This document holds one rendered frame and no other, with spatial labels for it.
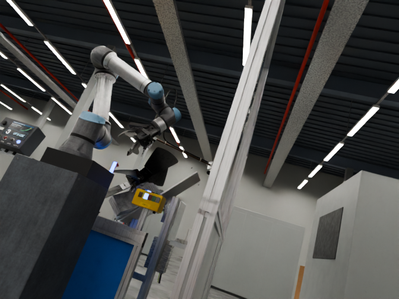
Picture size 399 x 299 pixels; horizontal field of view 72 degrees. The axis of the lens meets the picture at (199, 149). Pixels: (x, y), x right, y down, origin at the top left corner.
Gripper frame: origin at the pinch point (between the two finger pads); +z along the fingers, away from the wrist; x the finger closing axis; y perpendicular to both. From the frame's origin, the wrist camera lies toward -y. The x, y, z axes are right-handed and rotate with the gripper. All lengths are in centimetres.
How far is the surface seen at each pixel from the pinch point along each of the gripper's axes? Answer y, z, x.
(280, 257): 12, -228, 592
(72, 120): -580, -43, 387
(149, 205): 18.4, 4.3, 32.1
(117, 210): -11, 18, 59
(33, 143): -66, 35, 21
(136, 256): 31, 25, 44
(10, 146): -66, 46, 15
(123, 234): 17.9, 23.7, 39.9
